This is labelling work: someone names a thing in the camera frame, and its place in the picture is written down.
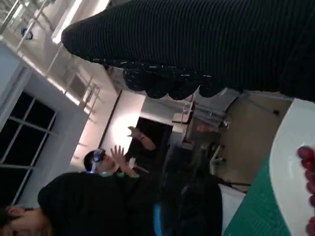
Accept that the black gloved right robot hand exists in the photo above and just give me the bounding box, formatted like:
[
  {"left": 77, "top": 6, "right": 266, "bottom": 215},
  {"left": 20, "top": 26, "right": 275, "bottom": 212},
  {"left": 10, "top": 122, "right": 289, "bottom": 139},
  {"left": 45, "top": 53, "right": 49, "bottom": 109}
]
[{"left": 61, "top": 0, "right": 315, "bottom": 103}]

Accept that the purple toy grape bunch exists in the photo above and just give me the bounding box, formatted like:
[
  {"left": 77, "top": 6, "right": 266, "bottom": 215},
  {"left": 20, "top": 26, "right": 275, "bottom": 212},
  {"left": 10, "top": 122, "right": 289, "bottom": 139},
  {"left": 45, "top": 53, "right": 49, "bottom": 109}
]
[{"left": 296, "top": 146, "right": 315, "bottom": 234}]

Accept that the white plate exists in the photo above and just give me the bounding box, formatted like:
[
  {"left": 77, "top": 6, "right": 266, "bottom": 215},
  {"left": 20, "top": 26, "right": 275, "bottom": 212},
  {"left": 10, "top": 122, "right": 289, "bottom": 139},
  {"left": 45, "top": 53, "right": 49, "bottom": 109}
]
[{"left": 268, "top": 98, "right": 315, "bottom": 236}]

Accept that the office chair white base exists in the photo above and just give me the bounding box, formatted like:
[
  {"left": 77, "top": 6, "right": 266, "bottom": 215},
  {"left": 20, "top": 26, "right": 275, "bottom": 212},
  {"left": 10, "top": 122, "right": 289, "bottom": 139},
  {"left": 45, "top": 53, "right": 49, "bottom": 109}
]
[{"left": 209, "top": 145, "right": 227, "bottom": 171}]

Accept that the person wearing headset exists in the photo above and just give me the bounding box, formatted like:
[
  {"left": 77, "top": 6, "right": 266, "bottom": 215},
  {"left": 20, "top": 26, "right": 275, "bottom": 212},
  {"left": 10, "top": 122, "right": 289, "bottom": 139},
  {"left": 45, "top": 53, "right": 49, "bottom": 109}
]
[{"left": 83, "top": 126, "right": 157, "bottom": 177}]

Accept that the white VR headset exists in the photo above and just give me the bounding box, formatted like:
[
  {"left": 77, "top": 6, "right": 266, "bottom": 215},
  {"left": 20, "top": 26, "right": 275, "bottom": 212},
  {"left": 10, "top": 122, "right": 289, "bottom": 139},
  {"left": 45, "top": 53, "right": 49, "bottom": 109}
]
[{"left": 91, "top": 149, "right": 106, "bottom": 173}]

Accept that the green cutting mat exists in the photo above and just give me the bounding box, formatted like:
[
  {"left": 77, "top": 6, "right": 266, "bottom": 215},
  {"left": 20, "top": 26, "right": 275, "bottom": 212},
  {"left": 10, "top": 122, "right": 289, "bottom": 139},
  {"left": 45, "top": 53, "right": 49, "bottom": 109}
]
[{"left": 222, "top": 152, "right": 293, "bottom": 236}]

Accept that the person in black top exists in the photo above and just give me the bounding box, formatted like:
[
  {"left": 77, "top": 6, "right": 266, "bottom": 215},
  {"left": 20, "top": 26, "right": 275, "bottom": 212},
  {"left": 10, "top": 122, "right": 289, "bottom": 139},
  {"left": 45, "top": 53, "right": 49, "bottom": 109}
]
[{"left": 0, "top": 152, "right": 247, "bottom": 236}]

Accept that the dark paned window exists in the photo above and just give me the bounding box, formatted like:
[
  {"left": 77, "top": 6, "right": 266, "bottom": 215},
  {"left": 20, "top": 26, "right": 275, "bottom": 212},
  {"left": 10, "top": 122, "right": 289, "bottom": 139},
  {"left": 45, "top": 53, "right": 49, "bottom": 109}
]
[{"left": 0, "top": 92, "right": 59, "bottom": 206}]

